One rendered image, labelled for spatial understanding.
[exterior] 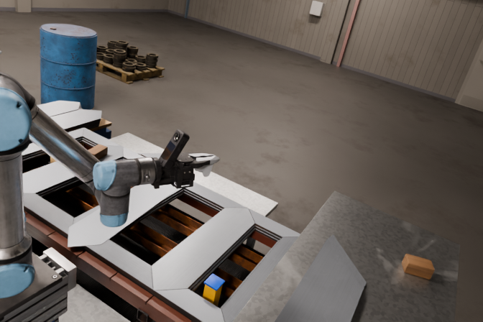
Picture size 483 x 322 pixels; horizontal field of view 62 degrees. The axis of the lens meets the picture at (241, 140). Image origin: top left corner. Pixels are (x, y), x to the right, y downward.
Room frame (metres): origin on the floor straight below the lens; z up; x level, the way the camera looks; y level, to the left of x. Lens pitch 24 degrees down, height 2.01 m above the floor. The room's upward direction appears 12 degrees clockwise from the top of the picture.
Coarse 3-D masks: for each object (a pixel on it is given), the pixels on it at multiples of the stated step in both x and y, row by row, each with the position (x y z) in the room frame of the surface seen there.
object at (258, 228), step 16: (96, 144) 2.13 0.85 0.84; (48, 192) 1.59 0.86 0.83; (176, 192) 1.80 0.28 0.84; (192, 192) 1.83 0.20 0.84; (96, 208) 1.51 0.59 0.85; (48, 224) 1.36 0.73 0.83; (256, 224) 1.66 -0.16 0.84; (240, 240) 1.52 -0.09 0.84; (96, 256) 1.24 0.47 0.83; (224, 256) 1.39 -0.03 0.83; (208, 272) 1.28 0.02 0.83; (144, 288) 1.13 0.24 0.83; (192, 288) 1.18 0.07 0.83; (224, 304) 1.13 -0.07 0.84; (192, 320) 1.04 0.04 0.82
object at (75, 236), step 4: (68, 228) 1.34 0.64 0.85; (68, 232) 1.32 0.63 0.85; (72, 232) 1.32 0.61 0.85; (76, 232) 1.33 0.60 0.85; (68, 236) 1.29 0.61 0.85; (72, 236) 1.30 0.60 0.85; (76, 236) 1.30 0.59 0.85; (80, 236) 1.31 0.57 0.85; (84, 236) 1.31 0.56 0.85; (72, 240) 1.28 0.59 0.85; (76, 240) 1.28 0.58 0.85; (80, 240) 1.29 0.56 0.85; (84, 240) 1.29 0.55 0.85; (88, 240) 1.30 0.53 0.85; (92, 240) 1.30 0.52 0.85; (80, 244) 1.26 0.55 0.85; (84, 244) 1.27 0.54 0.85; (88, 244) 1.27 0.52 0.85; (92, 244) 1.28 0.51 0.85; (96, 244) 1.28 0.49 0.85; (100, 244) 1.29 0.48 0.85
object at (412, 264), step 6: (408, 258) 1.29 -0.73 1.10; (414, 258) 1.30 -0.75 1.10; (420, 258) 1.31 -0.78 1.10; (402, 264) 1.30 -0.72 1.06; (408, 264) 1.26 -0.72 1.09; (414, 264) 1.26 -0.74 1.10; (420, 264) 1.27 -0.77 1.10; (426, 264) 1.27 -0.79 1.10; (432, 264) 1.28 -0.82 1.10; (408, 270) 1.26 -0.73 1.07; (414, 270) 1.26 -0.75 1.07; (420, 270) 1.26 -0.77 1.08; (426, 270) 1.25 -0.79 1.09; (432, 270) 1.25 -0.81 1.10; (420, 276) 1.26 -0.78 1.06; (426, 276) 1.25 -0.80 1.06
